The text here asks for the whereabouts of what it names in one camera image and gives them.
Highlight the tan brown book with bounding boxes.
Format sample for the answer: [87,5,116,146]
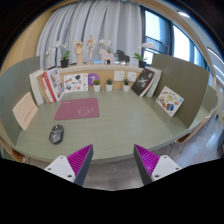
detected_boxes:
[36,73,51,104]

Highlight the wooden artist mannequin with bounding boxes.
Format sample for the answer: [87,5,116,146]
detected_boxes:
[85,34,98,65]

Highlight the purple round number sign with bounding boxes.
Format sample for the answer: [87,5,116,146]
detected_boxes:
[87,72,101,88]

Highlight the black cover book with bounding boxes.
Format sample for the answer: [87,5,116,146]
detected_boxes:
[130,68,156,97]

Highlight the white sticker sheet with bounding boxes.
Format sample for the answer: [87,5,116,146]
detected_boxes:
[63,72,90,93]

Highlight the pink wooden horse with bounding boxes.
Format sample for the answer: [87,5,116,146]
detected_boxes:
[97,48,115,65]

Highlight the grey and black computer mouse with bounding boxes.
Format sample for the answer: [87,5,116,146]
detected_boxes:
[48,124,65,145]

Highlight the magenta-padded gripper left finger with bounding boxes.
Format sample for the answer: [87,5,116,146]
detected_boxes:
[43,143,95,187]

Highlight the white orchid in black pot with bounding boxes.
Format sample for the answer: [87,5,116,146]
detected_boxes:
[98,38,113,54]
[133,41,158,69]
[44,40,72,69]

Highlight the beige board with red text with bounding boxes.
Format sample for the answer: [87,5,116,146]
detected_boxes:
[12,91,39,131]

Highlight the dusky pink mouse pad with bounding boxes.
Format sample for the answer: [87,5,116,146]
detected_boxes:
[53,97,101,121]

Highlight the wooden hand model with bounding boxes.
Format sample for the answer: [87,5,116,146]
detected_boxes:
[73,40,85,66]

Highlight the white books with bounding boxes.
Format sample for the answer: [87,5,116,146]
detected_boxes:
[28,69,46,106]

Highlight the green desk partition panel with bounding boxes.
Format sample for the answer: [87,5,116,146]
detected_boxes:
[151,53,219,129]
[0,55,42,148]

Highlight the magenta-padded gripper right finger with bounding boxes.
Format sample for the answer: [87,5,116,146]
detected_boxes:
[133,143,183,186]

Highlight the colourful sticker sheet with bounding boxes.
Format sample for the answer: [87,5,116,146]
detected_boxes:
[155,85,185,118]

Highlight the small plant in white pot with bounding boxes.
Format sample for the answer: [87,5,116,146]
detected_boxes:
[122,78,131,93]
[105,78,114,92]
[92,79,102,93]

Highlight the light grey curtain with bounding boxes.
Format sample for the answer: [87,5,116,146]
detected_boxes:
[35,0,144,70]

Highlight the black wooden horse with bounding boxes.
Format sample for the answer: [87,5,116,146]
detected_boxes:
[113,49,131,64]

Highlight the red-edged book with photo cover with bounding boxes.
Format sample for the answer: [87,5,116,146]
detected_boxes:
[42,67,66,103]

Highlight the window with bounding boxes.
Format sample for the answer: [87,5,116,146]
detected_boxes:
[139,4,224,88]

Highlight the white wall socket plate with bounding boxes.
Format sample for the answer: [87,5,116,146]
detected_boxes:
[126,71,138,82]
[113,70,125,82]

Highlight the wooden chair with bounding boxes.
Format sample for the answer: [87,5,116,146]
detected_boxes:
[174,111,214,156]

